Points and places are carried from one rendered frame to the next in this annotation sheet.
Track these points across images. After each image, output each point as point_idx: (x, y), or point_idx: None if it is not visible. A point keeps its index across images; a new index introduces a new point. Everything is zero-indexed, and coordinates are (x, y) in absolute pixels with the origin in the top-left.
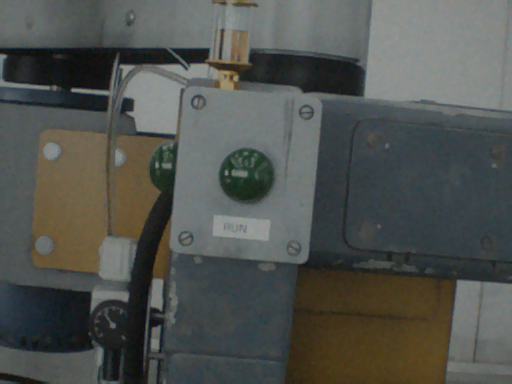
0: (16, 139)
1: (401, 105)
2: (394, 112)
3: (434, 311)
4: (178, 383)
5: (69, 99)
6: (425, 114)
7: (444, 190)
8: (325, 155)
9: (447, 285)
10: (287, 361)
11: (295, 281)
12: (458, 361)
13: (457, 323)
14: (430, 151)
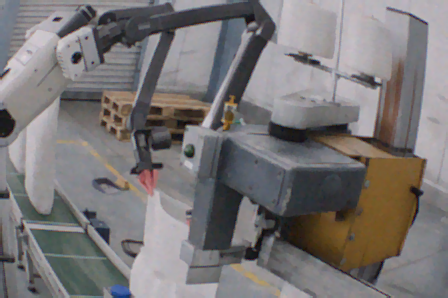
0: None
1: (244, 141)
2: (240, 143)
3: (332, 219)
4: (193, 204)
5: (315, 127)
6: (246, 145)
7: (244, 169)
8: (226, 151)
9: (351, 213)
10: (313, 225)
11: (215, 185)
12: None
13: None
14: (243, 156)
